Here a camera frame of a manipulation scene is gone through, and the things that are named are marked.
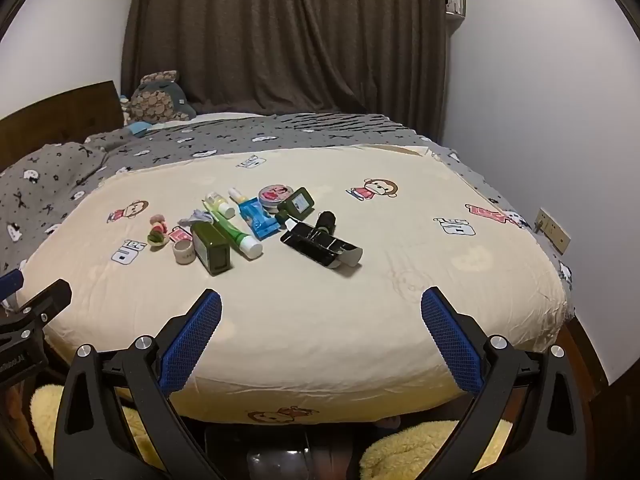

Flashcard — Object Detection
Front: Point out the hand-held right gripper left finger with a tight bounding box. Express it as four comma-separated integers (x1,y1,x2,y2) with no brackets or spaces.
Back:
52,288,236,480

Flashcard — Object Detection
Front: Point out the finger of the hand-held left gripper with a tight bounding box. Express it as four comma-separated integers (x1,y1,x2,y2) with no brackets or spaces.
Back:
0,268,25,311
0,279,73,361

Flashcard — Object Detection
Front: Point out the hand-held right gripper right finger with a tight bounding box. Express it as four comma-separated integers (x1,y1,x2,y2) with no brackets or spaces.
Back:
421,286,593,480

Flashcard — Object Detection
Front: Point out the blue plastic packet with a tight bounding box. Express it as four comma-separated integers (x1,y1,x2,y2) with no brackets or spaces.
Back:
238,199,279,240

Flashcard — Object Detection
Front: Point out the yellow bottle with white cap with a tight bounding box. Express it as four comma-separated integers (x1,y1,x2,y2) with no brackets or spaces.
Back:
206,191,236,219

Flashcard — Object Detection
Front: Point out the trash bin with plastic liner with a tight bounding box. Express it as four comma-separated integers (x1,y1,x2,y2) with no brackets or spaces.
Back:
204,422,361,480

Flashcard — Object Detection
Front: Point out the olive green bottle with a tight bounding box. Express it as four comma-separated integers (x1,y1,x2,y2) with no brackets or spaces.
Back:
190,221,233,277

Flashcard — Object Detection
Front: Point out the cream cartoon printed blanket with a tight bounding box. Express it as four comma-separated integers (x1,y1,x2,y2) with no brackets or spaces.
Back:
17,145,571,423

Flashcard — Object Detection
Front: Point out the green and pink toy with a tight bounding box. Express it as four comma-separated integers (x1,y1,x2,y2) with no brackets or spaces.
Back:
146,214,171,250

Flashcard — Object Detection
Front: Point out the green tube with white cap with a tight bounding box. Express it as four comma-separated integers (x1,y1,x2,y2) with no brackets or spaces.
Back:
202,200,263,261

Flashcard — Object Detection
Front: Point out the person's right yellow fleece leg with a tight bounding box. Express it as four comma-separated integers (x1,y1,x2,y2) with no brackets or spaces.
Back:
360,417,516,480

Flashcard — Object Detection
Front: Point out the glossy black box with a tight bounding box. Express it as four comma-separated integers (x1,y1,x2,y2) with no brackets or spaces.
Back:
280,222,364,268

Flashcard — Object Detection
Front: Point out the round pink tin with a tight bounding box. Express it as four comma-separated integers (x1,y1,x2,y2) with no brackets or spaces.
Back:
258,184,292,207

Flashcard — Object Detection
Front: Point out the dark wooden headboard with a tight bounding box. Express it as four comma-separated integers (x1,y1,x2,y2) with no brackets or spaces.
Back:
0,80,125,171

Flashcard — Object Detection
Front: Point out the dark green labelled bottle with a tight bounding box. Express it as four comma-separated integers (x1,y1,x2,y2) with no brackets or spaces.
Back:
275,186,316,226

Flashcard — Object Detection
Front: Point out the brown curtain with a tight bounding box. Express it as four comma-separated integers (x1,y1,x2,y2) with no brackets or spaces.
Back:
121,0,448,143

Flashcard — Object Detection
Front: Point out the wooden bed frame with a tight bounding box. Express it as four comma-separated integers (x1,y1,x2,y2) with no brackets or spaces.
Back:
560,310,610,433

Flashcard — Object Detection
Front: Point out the beige wall outlet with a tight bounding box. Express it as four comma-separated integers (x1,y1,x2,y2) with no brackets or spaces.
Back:
534,207,572,255

